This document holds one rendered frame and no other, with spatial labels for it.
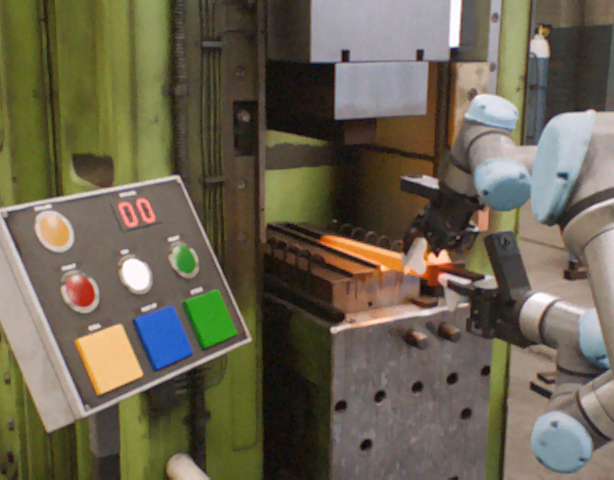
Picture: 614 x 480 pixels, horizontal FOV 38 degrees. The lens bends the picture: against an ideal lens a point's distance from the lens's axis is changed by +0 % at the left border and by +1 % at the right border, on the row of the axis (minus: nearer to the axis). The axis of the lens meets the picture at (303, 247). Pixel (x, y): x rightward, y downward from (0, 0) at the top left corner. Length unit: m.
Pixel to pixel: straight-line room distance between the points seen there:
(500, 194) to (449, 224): 0.20
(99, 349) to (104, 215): 0.20
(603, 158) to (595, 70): 10.09
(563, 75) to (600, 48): 0.49
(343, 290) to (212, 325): 0.38
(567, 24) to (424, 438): 9.44
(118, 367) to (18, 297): 0.15
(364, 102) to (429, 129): 0.35
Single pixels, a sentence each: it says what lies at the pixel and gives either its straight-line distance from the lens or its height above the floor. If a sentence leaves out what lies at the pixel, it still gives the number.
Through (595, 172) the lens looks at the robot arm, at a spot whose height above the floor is 1.29.
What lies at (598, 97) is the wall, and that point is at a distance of 10.98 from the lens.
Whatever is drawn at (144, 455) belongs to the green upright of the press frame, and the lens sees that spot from 1.71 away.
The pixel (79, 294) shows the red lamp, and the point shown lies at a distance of 1.18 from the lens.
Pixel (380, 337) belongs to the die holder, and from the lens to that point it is 1.63.
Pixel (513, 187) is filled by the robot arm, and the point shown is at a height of 1.20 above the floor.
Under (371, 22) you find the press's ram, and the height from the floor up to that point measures 1.43.
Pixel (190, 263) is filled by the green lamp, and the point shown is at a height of 1.08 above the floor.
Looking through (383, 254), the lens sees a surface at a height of 1.02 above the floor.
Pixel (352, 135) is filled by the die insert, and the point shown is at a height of 1.23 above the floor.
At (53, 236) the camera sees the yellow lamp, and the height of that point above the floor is 1.16.
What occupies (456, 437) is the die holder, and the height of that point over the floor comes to 0.64.
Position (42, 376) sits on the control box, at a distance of 1.17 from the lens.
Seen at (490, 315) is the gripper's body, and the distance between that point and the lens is 1.43.
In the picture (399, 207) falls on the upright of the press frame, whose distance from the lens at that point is 2.01.
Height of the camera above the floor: 1.42
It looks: 14 degrees down
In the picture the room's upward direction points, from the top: straight up
